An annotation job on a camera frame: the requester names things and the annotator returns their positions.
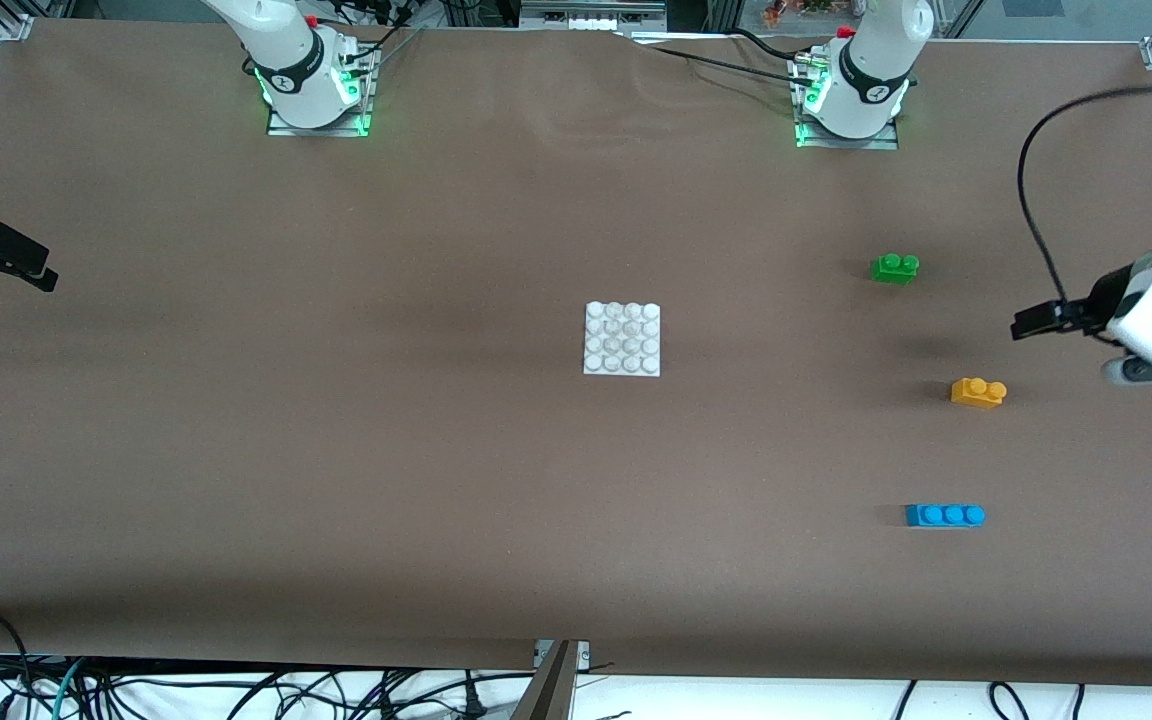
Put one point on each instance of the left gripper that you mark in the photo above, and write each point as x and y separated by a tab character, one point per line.
1102	299

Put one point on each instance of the yellow toy block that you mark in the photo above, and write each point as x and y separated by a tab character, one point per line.
976	395

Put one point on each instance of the white studded base plate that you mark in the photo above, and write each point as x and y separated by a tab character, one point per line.
621	340

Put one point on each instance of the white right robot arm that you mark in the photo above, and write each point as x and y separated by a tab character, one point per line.
286	60

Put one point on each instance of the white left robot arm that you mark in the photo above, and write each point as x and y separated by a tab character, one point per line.
866	70

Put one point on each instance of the green toy block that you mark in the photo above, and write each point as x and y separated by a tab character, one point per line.
894	270

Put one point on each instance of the blue toy block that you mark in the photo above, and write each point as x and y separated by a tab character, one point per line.
944	516

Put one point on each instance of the grey metal rack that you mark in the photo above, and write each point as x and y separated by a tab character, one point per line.
591	15

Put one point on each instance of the aluminium frame post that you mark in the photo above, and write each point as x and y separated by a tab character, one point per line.
551	690

